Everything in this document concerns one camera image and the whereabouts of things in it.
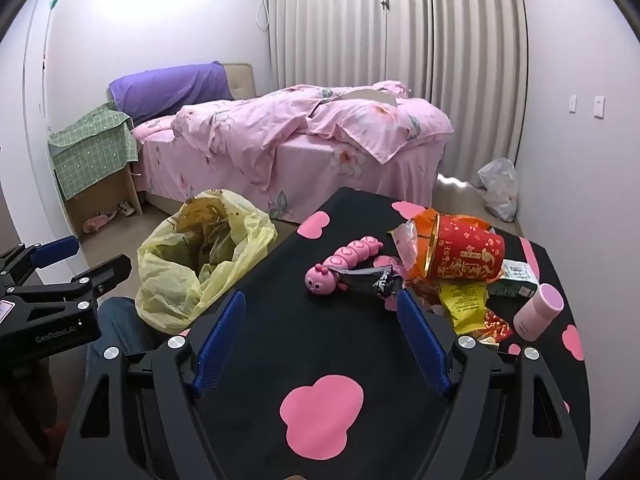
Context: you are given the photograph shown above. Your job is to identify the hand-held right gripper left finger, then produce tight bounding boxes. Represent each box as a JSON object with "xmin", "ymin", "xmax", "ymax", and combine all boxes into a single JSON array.
[{"xmin": 55, "ymin": 290, "xmax": 247, "ymax": 480}]

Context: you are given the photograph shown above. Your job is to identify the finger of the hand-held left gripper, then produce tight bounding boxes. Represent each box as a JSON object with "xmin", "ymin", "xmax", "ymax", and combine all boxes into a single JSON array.
[
  {"xmin": 10, "ymin": 254, "xmax": 132, "ymax": 306},
  {"xmin": 0, "ymin": 236, "xmax": 81, "ymax": 286}
]

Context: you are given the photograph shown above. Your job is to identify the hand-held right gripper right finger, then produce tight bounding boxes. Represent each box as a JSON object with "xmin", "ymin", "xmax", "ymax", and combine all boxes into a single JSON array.
[{"xmin": 396, "ymin": 290, "xmax": 587, "ymax": 480}]

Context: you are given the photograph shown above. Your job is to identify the yellow snack packet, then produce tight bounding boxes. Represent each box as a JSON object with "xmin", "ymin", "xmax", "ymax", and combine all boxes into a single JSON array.
[{"xmin": 435, "ymin": 280, "xmax": 493, "ymax": 336}]

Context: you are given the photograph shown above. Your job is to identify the black snack wrapper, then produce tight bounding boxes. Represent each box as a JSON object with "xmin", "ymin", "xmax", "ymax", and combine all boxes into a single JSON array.
[{"xmin": 337, "ymin": 266, "xmax": 405, "ymax": 301}]

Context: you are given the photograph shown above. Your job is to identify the red snack wrapper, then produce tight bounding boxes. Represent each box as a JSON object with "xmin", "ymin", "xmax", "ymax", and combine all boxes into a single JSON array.
[{"xmin": 477, "ymin": 310, "xmax": 515, "ymax": 345}]

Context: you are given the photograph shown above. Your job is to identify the orange snack wrapper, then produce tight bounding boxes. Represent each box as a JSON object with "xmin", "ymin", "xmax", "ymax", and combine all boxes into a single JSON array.
[{"xmin": 387, "ymin": 207, "xmax": 441, "ymax": 291}]

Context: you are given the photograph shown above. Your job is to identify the red paper cup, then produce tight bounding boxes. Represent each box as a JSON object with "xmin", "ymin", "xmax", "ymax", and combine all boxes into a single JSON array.
[{"xmin": 427, "ymin": 212, "xmax": 507, "ymax": 283}]

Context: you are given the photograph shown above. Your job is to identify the green white snack packet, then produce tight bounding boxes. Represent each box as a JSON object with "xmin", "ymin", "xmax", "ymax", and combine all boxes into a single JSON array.
[{"xmin": 487, "ymin": 259, "xmax": 541, "ymax": 301}]

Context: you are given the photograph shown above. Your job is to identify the pink slippers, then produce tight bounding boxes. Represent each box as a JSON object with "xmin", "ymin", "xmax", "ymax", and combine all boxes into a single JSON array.
[{"xmin": 82, "ymin": 210, "xmax": 119, "ymax": 234}]

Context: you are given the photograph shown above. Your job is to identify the person's leg in jeans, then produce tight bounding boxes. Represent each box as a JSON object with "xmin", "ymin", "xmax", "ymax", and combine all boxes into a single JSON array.
[{"xmin": 85, "ymin": 297, "xmax": 166, "ymax": 386}]

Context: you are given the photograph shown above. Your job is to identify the black tablecloth with pink print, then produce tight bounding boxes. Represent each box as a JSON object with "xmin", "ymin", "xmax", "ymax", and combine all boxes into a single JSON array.
[{"xmin": 165, "ymin": 186, "xmax": 586, "ymax": 480}]

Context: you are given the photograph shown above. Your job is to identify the wooden nightstand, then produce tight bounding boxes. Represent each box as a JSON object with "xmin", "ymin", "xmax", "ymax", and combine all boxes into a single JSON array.
[{"xmin": 60, "ymin": 157, "xmax": 146, "ymax": 236}]

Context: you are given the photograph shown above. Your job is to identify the green checked cloth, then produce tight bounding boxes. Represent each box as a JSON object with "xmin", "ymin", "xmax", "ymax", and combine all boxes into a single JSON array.
[{"xmin": 47, "ymin": 101, "xmax": 138, "ymax": 201}]

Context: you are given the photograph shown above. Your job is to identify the pink caterpillar toy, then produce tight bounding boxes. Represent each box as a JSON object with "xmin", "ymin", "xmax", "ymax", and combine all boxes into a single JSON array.
[{"xmin": 305, "ymin": 235, "xmax": 385, "ymax": 297}]

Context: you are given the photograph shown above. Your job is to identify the pink bottle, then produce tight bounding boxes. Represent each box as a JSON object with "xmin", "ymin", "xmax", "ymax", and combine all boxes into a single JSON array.
[{"xmin": 512, "ymin": 282, "xmax": 566, "ymax": 341}]

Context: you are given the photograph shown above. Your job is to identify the white plastic bag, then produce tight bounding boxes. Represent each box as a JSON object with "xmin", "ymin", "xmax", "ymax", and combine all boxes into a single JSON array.
[{"xmin": 477, "ymin": 157, "xmax": 519, "ymax": 223}]

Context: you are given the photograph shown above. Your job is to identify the bed with pink sheet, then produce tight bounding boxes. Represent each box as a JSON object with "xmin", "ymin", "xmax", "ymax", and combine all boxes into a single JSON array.
[{"xmin": 131, "ymin": 80, "xmax": 453, "ymax": 223}]

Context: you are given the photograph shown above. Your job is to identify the purple pillow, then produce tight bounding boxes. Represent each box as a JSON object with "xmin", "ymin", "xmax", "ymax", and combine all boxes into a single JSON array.
[{"xmin": 109, "ymin": 61, "xmax": 235, "ymax": 121}]

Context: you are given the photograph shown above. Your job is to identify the pink floral duvet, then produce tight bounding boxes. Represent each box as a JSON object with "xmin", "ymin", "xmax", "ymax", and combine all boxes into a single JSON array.
[{"xmin": 172, "ymin": 80, "xmax": 453, "ymax": 191}]

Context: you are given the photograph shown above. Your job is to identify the beige headboard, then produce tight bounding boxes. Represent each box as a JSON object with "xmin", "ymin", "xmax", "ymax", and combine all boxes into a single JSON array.
[{"xmin": 220, "ymin": 62, "xmax": 258, "ymax": 101}]

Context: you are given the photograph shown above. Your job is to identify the beige pleated curtain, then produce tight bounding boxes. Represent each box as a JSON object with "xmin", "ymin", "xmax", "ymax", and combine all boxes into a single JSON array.
[{"xmin": 267, "ymin": 0, "xmax": 530, "ymax": 186}]

